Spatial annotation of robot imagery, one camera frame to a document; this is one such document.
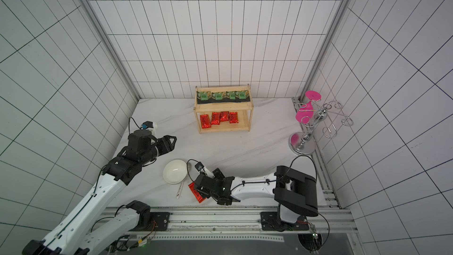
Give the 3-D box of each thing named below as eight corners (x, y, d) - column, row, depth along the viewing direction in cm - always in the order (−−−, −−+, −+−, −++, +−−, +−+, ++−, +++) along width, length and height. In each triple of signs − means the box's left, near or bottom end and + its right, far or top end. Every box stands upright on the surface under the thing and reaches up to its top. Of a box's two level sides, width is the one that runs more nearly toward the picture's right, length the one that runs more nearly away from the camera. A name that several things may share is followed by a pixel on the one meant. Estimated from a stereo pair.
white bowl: (163, 185, 83) (160, 182, 79) (168, 163, 90) (165, 159, 87) (185, 185, 83) (183, 182, 79) (188, 163, 90) (186, 159, 87)
